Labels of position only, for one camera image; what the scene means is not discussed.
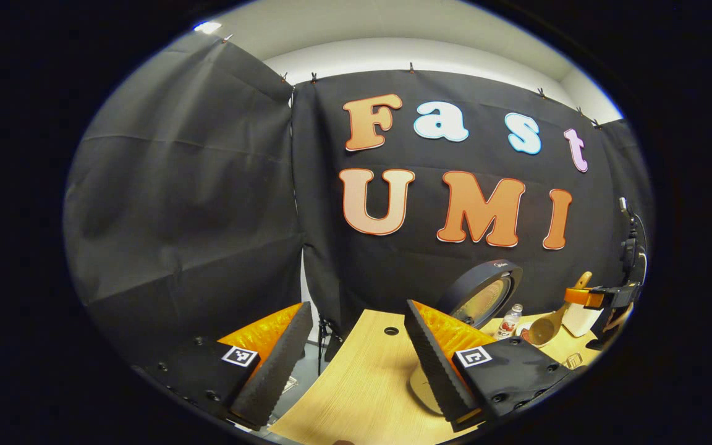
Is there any black rice cooker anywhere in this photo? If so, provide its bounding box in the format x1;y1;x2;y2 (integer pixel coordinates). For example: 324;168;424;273
409;260;525;416

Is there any white printed sheet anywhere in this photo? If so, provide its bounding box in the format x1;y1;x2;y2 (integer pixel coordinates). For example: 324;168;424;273
276;374;300;402

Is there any black backdrop cloth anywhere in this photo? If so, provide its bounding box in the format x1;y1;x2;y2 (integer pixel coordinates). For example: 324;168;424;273
64;34;655;365

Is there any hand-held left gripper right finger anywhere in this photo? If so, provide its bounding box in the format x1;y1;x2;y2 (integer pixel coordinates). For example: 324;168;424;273
403;300;572;433

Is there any black tripod stand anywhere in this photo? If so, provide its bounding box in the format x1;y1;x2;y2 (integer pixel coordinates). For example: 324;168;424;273
316;312;344;375

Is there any black cable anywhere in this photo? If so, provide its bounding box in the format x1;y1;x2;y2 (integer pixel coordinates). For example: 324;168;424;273
617;197;648;273

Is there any white toaster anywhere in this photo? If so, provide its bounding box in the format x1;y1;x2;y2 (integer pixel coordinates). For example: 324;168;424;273
561;302;604;338

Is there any wooden spoon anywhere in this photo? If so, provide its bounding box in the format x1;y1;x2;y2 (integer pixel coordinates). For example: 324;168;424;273
528;271;593;347

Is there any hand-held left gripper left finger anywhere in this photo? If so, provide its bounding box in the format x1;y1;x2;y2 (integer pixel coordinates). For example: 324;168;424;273
135;301;313;432

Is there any small clear bottle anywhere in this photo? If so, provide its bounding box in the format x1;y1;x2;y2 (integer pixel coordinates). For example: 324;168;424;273
495;303;523;341

